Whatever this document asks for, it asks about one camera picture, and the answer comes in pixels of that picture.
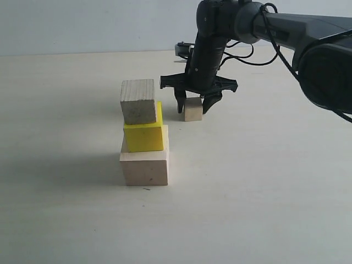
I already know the yellow cube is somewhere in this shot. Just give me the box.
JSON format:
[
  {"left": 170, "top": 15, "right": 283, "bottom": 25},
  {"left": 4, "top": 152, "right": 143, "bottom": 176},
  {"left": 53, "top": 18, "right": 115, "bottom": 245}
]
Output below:
[{"left": 123, "top": 101, "right": 164, "bottom": 152}]

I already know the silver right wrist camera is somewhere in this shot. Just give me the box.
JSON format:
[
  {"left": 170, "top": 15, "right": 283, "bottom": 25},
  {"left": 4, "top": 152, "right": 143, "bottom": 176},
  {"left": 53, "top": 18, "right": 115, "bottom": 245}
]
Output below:
[{"left": 174, "top": 41, "right": 194, "bottom": 59}]

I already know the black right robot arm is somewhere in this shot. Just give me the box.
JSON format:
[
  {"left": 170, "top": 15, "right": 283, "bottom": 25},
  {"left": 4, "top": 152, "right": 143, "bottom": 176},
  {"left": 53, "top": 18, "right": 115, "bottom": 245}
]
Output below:
[{"left": 160, "top": 1, "right": 351, "bottom": 118}]

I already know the small wooden cube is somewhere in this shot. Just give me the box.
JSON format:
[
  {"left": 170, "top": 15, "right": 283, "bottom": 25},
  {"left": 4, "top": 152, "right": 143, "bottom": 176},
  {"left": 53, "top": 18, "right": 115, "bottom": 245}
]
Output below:
[{"left": 184, "top": 97, "right": 203, "bottom": 122}]

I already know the large wooden cube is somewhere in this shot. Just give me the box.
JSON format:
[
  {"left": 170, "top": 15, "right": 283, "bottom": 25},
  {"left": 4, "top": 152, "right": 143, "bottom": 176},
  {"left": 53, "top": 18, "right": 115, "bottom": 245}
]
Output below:
[{"left": 119, "top": 125, "right": 170, "bottom": 186}]

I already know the medium wooden cube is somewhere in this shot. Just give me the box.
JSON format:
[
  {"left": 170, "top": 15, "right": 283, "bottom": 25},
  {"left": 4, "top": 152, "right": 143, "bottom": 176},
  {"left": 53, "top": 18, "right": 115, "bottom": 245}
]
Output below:
[{"left": 120, "top": 79, "right": 157, "bottom": 125}]

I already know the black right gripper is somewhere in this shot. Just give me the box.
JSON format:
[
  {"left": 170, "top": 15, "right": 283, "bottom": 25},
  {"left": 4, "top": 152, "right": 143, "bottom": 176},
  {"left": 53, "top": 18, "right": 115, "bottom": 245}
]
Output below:
[{"left": 159, "top": 62, "right": 238, "bottom": 114}]

